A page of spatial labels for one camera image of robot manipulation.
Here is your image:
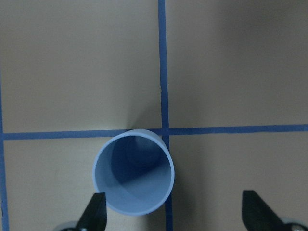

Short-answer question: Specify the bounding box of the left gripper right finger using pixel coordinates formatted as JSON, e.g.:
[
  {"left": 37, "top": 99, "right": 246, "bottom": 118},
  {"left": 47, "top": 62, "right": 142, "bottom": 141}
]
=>
[{"left": 242, "top": 190, "right": 283, "bottom": 231}]

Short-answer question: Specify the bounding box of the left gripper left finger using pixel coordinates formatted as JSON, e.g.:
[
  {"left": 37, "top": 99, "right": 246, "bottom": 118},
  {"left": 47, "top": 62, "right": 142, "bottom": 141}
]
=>
[{"left": 75, "top": 192, "right": 107, "bottom": 231}]

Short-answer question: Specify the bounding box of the blue cup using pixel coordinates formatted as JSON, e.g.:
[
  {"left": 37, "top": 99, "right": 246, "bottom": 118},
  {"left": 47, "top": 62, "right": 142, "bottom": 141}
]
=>
[{"left": 92, "top": 129, "right": 175, "bottom": 216}]

